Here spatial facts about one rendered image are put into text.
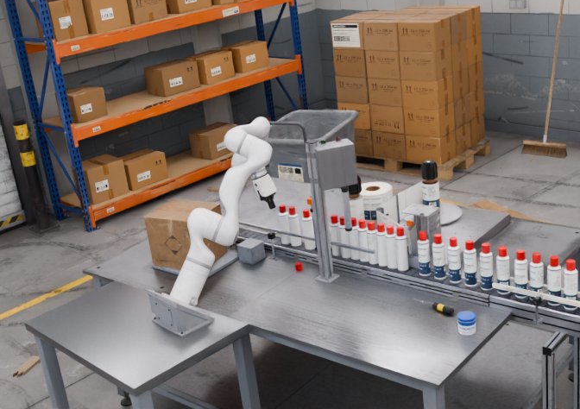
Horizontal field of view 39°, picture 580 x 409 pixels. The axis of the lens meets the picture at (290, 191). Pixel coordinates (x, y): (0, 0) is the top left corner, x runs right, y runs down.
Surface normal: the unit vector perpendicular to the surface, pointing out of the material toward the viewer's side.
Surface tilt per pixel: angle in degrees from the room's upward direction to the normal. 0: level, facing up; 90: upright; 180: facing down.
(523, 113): 90
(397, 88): 90
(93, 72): 90
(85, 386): 0
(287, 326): 0
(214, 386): 1
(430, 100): 90
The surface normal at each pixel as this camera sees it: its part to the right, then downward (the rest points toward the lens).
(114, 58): 0.69, 0.17
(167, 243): -0.47, 0.36
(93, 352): -0.11, -0.93
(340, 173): 0.26, 0.30
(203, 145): -0.67, 0.33
